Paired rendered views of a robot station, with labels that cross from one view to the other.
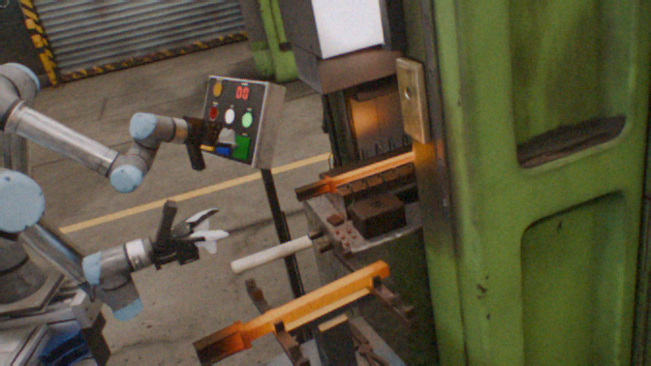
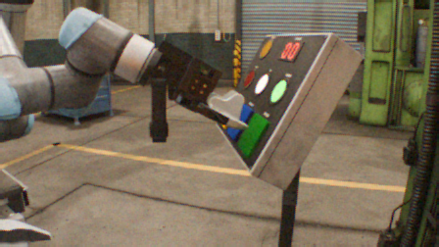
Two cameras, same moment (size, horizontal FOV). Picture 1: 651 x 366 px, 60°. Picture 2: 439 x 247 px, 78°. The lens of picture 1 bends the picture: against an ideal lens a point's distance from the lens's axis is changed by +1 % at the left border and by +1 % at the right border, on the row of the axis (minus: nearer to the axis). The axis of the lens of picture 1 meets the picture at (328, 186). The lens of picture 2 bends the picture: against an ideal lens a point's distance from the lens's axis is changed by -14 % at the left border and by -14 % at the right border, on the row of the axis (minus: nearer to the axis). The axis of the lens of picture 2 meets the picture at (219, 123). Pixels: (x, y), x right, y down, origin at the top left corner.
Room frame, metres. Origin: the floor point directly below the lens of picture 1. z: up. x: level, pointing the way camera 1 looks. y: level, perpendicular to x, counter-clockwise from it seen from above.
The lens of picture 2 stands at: (1.24, 0.04, 1.18)
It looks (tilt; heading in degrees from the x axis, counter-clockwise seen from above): 15 degrees down; 29
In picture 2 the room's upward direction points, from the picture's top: straight up
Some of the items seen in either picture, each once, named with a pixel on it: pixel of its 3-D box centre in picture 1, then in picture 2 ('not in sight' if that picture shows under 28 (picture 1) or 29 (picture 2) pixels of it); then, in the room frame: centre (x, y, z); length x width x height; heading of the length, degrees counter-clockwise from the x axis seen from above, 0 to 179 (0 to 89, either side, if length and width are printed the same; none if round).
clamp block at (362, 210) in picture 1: (378, 215); not in sight; (1.25, -0.11, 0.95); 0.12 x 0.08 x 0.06; 105
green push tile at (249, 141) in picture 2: (242, 147); (254, 135); (1.76, 0.25, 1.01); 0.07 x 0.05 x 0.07; 40
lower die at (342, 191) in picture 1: (398, 170); not in sight; (1.46, -0.21, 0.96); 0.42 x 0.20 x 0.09; 105
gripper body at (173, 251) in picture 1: (172, 245); not in sight; (1.26, 0.42, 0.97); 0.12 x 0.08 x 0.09; 105
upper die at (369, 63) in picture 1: (381, 46); not in sight; (1.46, -0.21, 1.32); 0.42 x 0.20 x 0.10; 105
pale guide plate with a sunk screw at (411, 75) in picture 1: (414, 101); not in sight; (1.13, -0.21, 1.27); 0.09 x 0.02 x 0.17; 15
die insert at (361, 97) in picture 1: (403, 74); not in sight; (1.44, -0.25, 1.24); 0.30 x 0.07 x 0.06; 105
